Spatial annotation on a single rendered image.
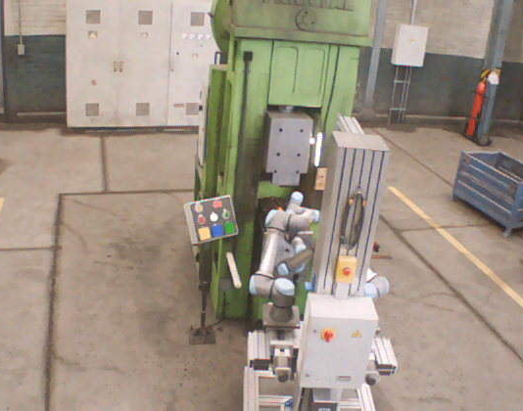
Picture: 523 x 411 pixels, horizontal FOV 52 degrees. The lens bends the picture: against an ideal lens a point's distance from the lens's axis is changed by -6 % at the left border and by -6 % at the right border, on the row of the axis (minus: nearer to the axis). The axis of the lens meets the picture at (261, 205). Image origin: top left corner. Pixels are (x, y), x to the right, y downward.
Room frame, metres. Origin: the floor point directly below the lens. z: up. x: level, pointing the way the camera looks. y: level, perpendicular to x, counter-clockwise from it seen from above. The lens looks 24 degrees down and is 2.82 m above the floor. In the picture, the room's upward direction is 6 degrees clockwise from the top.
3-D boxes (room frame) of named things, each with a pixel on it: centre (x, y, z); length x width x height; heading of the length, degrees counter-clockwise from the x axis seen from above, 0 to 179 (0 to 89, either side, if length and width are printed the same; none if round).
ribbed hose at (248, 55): (3.90, 0.18, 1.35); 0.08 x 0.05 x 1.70; 103
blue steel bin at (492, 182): (6.77, -3.16, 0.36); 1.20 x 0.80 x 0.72; 24
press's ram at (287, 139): (4.08, -0.15, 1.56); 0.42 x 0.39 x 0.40; 13
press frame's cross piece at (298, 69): (4.22, -0.12, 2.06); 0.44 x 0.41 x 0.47; 13
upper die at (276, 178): (4.07, -0.11, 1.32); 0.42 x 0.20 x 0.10; 13
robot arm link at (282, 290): (2.89, -0.18, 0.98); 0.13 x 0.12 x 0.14; 76
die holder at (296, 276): (4.09, -0.16, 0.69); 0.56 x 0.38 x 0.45; 13
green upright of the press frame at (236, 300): (4.15, 0.21, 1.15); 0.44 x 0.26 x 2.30; 13
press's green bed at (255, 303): (4.09, -0.16, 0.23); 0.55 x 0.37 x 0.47; 13
